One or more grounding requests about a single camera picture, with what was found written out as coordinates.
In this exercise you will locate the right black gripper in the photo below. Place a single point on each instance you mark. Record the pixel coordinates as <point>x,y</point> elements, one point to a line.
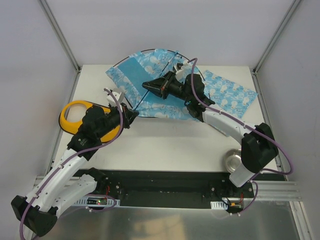
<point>165,87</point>

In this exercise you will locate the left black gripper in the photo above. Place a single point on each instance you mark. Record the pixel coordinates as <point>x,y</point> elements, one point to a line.
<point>125,117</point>

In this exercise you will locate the blue snowman pet tent fabric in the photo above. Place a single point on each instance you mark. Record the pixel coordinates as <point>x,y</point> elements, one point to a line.
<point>150,75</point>

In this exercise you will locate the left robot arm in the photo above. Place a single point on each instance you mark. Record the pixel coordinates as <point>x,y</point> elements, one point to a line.
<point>40,209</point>

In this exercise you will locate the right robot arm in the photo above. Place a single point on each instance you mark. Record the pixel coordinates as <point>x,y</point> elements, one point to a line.
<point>257,141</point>

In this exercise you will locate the blue snowman tent mat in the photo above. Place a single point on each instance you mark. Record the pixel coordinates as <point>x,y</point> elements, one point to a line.
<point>239,101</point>

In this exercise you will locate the steel pet bowl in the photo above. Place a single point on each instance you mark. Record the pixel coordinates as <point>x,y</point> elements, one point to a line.
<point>232,159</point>

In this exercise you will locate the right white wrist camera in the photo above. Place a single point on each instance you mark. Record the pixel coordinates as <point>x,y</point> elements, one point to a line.
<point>182,70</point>

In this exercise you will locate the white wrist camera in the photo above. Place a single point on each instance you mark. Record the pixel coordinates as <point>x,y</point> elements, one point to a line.
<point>182,70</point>
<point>114,96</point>

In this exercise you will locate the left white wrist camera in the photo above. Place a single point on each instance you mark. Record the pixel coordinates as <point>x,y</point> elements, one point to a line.
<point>114,96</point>

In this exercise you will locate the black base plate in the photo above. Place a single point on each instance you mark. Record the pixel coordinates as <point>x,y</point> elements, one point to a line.
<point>169,189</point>

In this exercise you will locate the left white cable duct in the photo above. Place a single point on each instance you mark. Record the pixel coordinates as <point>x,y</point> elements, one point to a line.
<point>96,201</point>

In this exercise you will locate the white cable duct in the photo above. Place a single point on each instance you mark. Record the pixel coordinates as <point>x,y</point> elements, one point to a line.
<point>96,201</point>
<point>218,205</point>

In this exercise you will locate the right white cable duct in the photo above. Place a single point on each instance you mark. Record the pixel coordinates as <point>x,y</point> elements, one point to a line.
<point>218,205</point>

